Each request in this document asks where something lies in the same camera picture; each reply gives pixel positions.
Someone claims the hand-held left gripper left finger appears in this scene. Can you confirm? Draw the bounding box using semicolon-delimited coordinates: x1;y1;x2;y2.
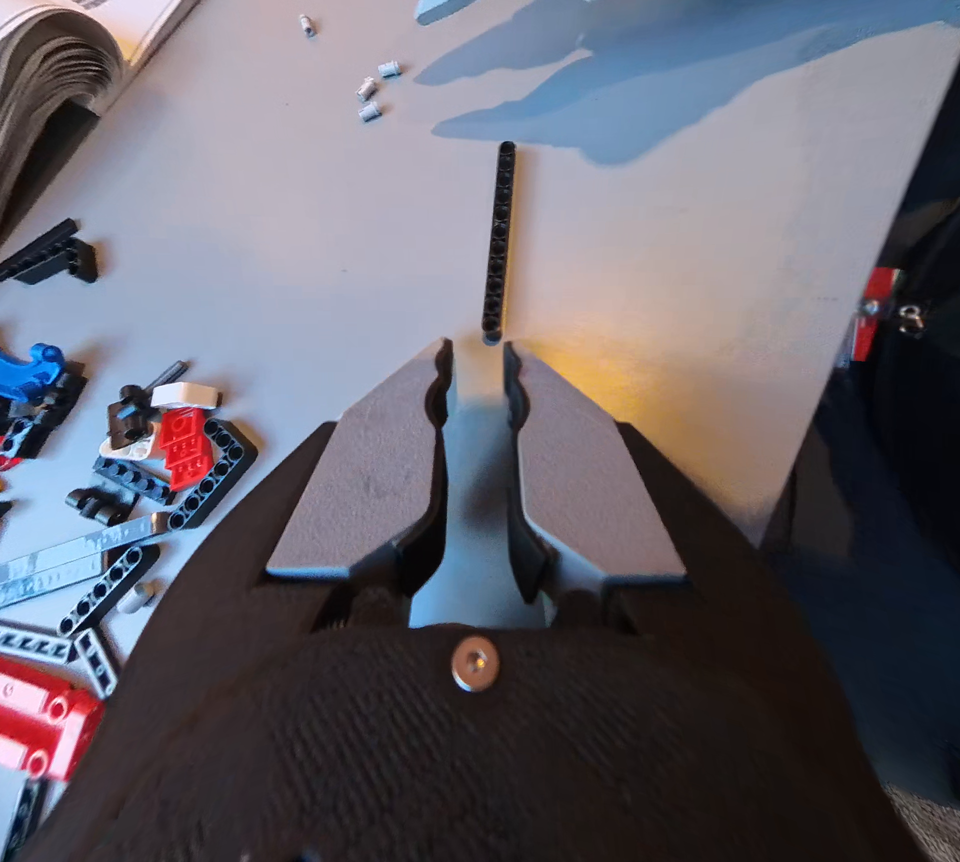
264;338;457;598

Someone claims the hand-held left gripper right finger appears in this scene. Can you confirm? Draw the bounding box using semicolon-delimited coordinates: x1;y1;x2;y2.
502;340;689;607

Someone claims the long black toy beam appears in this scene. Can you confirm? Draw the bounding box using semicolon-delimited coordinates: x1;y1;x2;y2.
480;140;519;347

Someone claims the grey desk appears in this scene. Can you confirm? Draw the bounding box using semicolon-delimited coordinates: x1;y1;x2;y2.
0;0;960;728

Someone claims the pile of toy building pieces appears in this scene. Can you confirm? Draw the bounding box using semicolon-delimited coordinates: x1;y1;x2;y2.
0;343;260;862

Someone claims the person's dark clothing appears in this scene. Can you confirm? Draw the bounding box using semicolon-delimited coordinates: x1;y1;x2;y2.
757;0;960;803

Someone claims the black angled toy beam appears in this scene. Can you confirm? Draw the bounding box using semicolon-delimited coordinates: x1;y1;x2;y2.
0;217;100;286

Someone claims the red strap with metal clip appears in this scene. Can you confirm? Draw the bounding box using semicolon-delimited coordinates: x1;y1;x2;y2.
851;267;924;362

